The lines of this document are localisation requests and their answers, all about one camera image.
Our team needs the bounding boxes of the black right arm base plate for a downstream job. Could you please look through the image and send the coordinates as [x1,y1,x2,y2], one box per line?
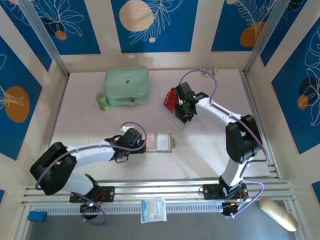
[202,183,249,201]

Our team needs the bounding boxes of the aluminium rail frame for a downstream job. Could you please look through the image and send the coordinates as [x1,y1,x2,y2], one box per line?
[21,176,295,208]

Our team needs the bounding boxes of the blue cloth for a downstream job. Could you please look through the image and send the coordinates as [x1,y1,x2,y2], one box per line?
[27,211,48,222]

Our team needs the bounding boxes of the aluminium side rail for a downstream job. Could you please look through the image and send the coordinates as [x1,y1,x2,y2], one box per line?
[36,74,70,186]
[239,70,280,180]

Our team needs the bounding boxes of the black controller board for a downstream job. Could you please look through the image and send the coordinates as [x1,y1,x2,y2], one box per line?
[221,201,250,219]
[79,201,101,221]

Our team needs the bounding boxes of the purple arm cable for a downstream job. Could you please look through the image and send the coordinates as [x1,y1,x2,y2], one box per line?
[34,121,148,225]
[178,69,270,220]

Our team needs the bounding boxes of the aluminium corner post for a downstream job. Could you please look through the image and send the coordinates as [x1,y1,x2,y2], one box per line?
[17,0,70,79]
[243,0,288,76]

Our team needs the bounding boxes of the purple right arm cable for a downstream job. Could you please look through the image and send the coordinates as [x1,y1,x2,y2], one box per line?
[178,69,270,220]

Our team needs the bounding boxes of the green roll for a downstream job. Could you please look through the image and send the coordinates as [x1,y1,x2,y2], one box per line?
[95,91,110,111]

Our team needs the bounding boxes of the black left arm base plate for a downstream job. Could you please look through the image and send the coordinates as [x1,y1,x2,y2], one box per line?
[69,186,116,203]

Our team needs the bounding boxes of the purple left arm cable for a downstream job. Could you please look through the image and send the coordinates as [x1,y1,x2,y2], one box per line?
[34,121,148,225]

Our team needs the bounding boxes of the mint green zip pouch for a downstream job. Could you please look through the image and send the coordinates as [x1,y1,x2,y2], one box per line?
[103,66,151,106]

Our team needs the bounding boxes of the beige oblong loaf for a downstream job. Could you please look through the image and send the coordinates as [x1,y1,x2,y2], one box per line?
[258,196,299,232]

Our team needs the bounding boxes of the white wipes packet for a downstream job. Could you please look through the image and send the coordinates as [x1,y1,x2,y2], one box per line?
[140,197,168,224]

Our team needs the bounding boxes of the printed leaflet pack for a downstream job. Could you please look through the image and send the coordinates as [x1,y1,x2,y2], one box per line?
[199,66,218,78]

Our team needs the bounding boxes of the clear plastic card tray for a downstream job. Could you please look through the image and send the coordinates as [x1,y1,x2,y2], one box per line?
[159,86,199,133]

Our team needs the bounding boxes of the slotted grey cable duct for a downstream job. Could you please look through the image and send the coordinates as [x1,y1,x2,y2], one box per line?
[31,202,225,216]

